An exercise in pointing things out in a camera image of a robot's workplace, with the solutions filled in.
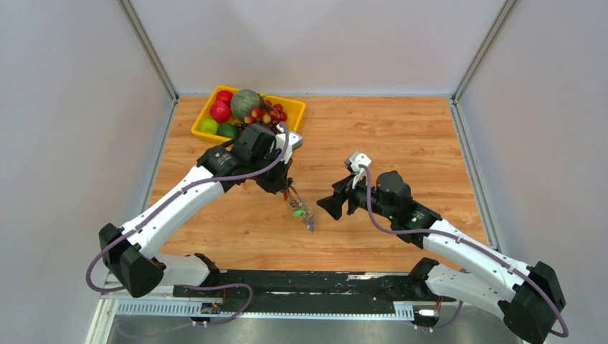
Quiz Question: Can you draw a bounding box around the red grape bunch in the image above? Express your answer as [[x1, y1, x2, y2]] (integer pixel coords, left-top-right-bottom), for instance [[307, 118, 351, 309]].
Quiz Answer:
[[243, 100, 288, 124]]

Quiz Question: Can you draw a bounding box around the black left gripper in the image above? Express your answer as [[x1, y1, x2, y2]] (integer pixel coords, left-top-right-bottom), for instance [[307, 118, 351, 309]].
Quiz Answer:
[[249, 148, 293, 195]]

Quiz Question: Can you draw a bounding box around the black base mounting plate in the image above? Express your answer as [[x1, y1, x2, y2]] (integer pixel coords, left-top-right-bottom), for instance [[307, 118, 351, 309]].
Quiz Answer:
[[173, 269, 438, 315]]

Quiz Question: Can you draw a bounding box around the yellow plastic fruit tray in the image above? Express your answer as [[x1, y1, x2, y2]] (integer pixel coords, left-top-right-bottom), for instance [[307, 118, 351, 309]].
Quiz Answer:
[[191, 85, 305, 145]]

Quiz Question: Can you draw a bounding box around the red apple upper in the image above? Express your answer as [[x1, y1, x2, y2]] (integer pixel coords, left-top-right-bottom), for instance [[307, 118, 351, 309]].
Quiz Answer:
[[215, 90, 234, 107]]

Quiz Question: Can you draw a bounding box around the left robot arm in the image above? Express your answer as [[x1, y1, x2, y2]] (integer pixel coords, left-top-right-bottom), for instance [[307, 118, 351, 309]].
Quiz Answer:
[[99, 124, 303, 298]]

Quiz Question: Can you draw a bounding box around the aluminium frame rail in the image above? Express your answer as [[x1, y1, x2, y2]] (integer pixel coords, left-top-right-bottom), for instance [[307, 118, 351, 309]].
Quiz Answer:
[[97, 272, 534, 321]]

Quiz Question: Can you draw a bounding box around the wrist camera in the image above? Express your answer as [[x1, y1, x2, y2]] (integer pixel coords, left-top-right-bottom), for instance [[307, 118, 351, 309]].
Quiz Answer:
[[345, 150, 372, 189], [275, 131, 303, 165]]

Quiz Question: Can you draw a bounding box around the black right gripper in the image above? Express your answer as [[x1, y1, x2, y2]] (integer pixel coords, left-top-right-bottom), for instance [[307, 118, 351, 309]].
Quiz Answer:
[[316, 171, 395, 221]]

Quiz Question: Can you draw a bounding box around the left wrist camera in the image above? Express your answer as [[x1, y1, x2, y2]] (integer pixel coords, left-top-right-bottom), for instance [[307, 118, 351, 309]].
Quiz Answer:
[[275, 131, 303, 165]]

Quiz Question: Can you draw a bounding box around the light green apple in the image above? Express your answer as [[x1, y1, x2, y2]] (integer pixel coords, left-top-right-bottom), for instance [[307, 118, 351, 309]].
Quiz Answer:
[[197, 118, 219, 135]]

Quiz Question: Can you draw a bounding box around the green melon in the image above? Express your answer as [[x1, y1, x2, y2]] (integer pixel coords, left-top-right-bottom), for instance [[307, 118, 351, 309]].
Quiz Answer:
[[230, 89, 263, 121]]

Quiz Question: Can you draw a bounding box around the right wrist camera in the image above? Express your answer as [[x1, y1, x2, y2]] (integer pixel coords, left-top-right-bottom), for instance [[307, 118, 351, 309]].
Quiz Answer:
[[345, 150, 372, 189]]

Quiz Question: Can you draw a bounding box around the red apple lower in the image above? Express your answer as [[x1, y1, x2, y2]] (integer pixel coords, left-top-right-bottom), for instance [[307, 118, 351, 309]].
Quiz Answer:
[[209, 100, 232, 123]]

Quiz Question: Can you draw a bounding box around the red apple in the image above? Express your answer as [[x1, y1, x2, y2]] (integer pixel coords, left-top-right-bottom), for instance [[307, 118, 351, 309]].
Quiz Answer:
[[215, 90, 234, 107], [209, 100, 232, 123]]

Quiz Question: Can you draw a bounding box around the dark green lime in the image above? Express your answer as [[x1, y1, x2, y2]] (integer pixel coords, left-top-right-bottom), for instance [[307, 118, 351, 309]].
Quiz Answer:
[[217, 123, 239, 139]]

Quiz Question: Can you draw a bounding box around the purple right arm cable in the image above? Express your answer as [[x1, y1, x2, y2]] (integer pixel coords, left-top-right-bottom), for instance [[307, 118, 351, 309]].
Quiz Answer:
[[358, 163, 570, 339]]

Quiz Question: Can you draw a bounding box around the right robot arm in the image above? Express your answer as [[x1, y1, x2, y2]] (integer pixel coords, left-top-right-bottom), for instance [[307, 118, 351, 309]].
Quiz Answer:
[[317, 168, 569, 343]]

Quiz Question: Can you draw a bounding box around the dark purple grape bunch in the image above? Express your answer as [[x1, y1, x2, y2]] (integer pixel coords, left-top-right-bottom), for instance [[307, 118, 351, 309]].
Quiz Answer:
[[233, 122, 282, 134]]

